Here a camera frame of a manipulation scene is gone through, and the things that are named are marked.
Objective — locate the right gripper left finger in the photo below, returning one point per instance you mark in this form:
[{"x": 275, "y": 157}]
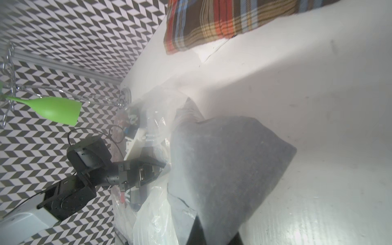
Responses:
[{"x": 196, "y": 236}]

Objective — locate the red black printed shirt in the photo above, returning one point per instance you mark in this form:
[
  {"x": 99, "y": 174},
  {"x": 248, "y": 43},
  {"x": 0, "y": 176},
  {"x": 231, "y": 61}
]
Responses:
[{"x": 128, "y": 144}]

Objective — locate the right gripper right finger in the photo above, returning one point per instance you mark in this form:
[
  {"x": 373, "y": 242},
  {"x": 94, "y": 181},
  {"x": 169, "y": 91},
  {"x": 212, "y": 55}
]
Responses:
[{"x": 236, "y": 240}]

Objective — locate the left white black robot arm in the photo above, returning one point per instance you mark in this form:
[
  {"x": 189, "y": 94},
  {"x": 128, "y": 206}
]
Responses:
[{"x": 68, "y": 196}]

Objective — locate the dark grey garment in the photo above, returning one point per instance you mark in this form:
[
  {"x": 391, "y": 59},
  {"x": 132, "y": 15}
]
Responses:
[{"x": 222, "y": 169}]

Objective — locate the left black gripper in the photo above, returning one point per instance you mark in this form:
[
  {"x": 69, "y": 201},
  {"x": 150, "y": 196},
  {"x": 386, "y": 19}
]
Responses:
[{"x": 128, "y": 174}]

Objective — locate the plaid flannel shirt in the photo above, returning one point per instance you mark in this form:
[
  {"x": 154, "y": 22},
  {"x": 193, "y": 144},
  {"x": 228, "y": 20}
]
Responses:
[{"x": 193, "y": 23}]

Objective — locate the clear plastic vacuum bag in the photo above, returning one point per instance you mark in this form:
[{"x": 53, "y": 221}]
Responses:
[{"x": 158, "y": 109}]

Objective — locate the white shirt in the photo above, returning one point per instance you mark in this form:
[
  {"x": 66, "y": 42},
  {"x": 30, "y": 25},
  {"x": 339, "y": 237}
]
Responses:
[{"x": 205, "y": 51}]

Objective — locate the green plastic wine glass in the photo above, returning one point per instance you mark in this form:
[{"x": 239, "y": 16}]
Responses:
[{"x": 59, "y": 110}]

